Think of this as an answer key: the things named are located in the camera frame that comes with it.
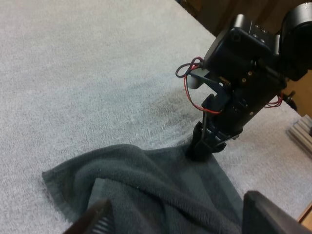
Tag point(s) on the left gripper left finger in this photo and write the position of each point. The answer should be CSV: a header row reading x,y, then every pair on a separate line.
x,y
97,221

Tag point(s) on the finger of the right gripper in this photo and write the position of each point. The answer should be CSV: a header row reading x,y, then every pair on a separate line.
x,y
209,150
195,143

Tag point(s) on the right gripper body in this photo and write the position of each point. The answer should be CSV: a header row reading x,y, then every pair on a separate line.
x,y
243,80

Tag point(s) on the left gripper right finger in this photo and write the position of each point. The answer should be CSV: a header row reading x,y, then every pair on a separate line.
x,y
265,217

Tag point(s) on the dark grey-green towel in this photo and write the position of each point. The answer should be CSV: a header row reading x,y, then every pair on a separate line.
x,y
151,185

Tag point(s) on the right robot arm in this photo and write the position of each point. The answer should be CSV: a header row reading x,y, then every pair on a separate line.
x,y
296,39

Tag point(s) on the ribbed aluminium rail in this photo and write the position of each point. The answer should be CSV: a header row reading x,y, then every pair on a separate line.
x,y
302,135

